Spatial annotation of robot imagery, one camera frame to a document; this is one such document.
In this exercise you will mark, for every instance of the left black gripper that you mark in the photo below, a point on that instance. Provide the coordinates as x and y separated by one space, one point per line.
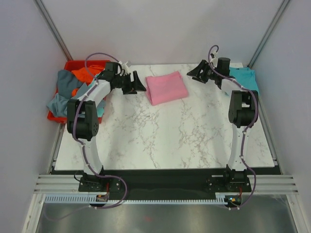
135 86

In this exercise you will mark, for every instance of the right frame post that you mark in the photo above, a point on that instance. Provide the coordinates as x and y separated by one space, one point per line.
269 31

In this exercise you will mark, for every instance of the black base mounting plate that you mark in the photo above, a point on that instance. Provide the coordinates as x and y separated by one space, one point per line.
168 183

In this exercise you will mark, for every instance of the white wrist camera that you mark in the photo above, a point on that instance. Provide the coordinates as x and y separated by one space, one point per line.
213 57
126 65

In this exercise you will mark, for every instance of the mint green t shirt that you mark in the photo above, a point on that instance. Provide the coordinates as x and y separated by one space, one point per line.
100 109

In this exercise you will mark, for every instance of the aluminium extrusion rail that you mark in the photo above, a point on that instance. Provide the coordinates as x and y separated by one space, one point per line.
265 184

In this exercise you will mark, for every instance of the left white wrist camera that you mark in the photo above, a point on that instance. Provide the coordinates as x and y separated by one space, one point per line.
126 65

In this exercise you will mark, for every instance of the pink t shirt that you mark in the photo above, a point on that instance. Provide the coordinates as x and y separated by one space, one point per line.
165 88

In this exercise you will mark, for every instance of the orange t shirt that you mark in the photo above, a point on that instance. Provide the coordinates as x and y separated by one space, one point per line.
84 76

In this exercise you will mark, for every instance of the grey blue t shirt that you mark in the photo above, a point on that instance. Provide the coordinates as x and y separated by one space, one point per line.
68 87

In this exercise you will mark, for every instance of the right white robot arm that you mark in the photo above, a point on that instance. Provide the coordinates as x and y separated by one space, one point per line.
242 114

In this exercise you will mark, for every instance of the left frame post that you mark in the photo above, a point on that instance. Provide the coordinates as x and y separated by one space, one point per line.
53 29

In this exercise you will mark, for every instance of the frame post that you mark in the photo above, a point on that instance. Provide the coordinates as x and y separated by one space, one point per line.
53 29
269 31

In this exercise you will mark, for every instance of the white slotted cable duct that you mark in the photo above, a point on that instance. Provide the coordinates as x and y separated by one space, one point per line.
105 199

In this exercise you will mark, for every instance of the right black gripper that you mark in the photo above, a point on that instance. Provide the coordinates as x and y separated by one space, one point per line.
202 66

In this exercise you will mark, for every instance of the folded teal t shirt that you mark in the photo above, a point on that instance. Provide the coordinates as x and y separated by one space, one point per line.
246 77

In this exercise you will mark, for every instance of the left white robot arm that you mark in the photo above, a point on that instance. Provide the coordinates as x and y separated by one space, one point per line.
83 123

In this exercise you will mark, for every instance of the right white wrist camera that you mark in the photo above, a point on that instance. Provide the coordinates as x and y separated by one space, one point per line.
213 57

